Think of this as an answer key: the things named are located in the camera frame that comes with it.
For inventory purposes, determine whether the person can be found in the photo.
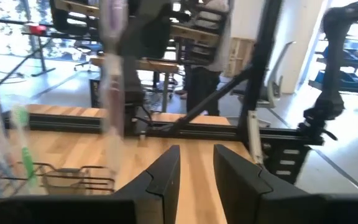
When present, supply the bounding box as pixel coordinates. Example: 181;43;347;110
183;0;234;116

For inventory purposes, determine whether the silver aluminium strip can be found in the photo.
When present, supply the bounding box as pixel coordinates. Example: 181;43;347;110
247;110;264;166

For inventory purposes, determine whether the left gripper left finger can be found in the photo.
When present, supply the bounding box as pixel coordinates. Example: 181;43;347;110
0;144;181;224

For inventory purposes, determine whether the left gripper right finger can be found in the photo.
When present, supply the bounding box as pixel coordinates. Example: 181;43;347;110
213;144;358;224

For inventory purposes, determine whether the wooden crate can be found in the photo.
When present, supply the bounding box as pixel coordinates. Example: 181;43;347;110
224;37;256;78

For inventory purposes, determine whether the wooden table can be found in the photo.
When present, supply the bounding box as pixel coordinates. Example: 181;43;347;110
90;55;180;113

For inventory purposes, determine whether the grey chair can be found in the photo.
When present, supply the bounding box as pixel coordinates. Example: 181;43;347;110
231;40;295;110

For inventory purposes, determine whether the small red object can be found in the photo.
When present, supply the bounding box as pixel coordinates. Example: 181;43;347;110
26;24;48;35

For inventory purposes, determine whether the green white packaged toothbrush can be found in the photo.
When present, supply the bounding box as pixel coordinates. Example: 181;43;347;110
12;105;39;189

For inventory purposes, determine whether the black wire caddy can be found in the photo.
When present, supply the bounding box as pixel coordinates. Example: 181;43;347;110
0;161;117;215

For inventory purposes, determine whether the purple orange packaged toothbrush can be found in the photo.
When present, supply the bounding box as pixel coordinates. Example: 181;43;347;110
99;0;127;175

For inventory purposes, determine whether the black tripod stand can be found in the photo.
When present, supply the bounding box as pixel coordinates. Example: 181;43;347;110
0;17;57;87

